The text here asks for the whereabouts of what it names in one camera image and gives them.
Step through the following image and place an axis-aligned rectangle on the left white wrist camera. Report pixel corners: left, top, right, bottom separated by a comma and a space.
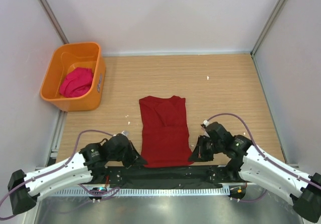
120, 131, 129, 137

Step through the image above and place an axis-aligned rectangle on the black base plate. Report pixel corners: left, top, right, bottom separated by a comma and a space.
83, 165, 245, 189

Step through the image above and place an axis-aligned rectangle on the slotted cable duct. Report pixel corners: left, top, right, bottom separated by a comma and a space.
50, 186, 230, 197

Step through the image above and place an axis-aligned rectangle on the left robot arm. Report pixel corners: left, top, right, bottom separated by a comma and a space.
8, 134, 147, 215

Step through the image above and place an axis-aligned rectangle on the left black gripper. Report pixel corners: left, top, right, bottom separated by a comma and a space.
109, 142, 147, 168

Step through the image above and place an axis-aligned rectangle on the aluminium rail frame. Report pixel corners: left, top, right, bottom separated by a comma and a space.
30, 163, 305, 187

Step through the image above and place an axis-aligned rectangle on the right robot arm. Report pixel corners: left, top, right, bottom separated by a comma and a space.
189, 122, 320, 223

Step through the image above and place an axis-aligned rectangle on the pink t-shirt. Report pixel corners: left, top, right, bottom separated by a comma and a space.
59, 67, 93, 98

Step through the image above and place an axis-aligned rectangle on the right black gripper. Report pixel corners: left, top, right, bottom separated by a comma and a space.
189, 135, 223, 162

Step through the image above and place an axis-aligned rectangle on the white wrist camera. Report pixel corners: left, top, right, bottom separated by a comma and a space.
120, 131, 129, 137
201, 120, 210, 136

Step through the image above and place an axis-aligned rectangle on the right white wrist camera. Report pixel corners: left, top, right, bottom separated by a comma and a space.
201, 120, 210, 136

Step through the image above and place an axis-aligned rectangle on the dark red t-shirt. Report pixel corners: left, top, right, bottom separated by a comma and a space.
139, 96, 193, 168

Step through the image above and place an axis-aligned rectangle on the orange plastic bin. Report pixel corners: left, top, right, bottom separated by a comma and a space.
40, 42, 106, 111

